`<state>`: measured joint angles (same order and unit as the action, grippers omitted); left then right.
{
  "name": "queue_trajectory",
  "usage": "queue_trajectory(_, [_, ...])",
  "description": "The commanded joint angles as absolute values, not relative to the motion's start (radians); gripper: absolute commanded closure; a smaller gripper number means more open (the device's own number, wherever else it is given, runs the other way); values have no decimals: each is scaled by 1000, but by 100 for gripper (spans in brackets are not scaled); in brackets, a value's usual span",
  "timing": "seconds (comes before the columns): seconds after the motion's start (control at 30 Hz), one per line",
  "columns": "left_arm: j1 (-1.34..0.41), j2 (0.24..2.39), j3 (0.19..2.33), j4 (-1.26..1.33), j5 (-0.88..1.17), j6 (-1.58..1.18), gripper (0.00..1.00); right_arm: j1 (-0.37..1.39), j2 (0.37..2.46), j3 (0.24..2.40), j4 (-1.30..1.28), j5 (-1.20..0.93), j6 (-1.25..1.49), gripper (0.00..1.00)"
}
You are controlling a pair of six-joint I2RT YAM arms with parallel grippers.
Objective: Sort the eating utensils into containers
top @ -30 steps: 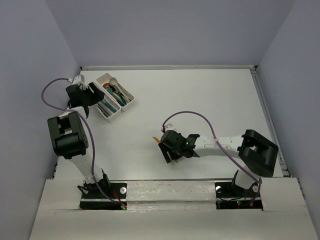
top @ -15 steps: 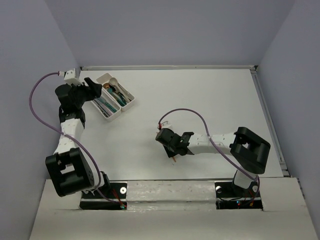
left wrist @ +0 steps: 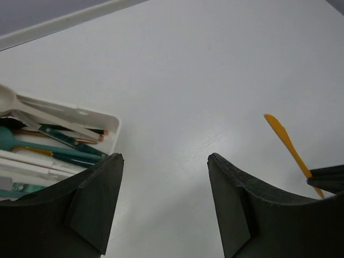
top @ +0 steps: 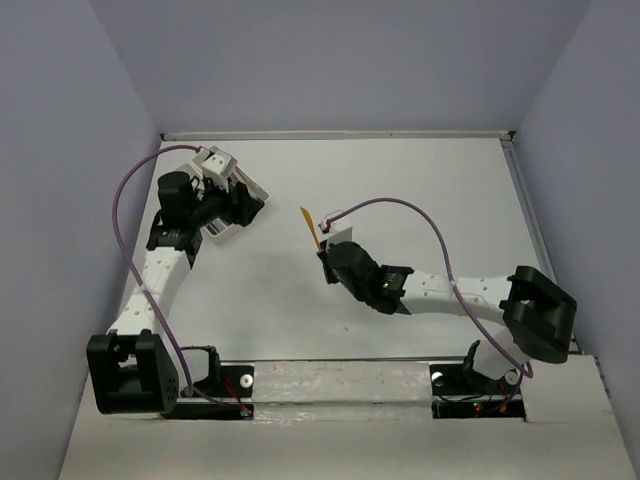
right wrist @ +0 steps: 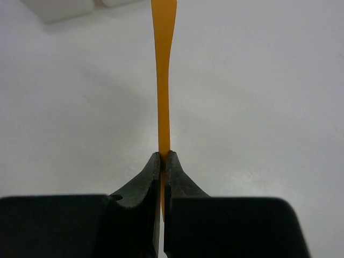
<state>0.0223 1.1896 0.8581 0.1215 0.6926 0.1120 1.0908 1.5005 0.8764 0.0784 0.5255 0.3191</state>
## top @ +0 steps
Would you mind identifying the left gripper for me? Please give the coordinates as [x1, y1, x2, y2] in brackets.
[187, 177, 263, 228]

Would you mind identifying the orange plastic knife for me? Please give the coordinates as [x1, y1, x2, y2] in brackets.
[300, 207, 321, 251]

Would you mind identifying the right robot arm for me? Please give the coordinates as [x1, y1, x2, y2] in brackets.
[317, 241, 577, 392]

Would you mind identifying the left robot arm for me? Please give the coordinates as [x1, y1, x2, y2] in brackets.
[86, 171, 263, 419]

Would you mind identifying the white container right compartment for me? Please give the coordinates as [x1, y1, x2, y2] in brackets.
[235, 166, 270, 212]

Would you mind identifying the white container compartment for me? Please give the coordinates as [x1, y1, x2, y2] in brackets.
[235, 166, 270, 212]
[204, 218, 242, 245]

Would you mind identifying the white container left compartment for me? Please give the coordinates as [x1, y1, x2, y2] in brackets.
[204, 218, 242, 245]

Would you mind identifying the white front cover board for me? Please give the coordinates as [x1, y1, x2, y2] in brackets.
[61, 356, 635, 479]

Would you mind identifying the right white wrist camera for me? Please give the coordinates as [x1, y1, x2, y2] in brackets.
[318, 210, 353, 249]

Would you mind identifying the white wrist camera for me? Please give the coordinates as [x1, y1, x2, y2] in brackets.
[318, 210, 353, 249]
[192, 148, 237, 185]

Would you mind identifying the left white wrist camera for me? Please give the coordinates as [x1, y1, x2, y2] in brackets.
[192, 148, 237, 185]

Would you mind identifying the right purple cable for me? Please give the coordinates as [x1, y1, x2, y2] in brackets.
[324, 198, 534, 416]

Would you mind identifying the purple cable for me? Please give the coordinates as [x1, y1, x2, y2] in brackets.
[324, 198, 534, 416]
[112, 144, 251, 419]

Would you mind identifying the aluminium rail back edge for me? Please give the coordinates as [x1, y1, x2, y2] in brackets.
[160, 130, 515, 142]

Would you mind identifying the aluminium rail edge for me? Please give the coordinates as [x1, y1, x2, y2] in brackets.
[160, 130, 515, 142]
[500, 140, 577, 364]

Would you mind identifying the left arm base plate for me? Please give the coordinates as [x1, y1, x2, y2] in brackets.
[160, 364, 255, 421]

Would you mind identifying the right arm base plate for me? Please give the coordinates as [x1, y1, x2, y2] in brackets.
[429, 363, 526, 419]

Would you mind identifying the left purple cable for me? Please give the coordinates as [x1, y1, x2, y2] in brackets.
[112, 144, 251, 419]

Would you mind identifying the aluminium rail right edge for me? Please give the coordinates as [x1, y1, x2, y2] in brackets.
[500, 140, 577, 364]

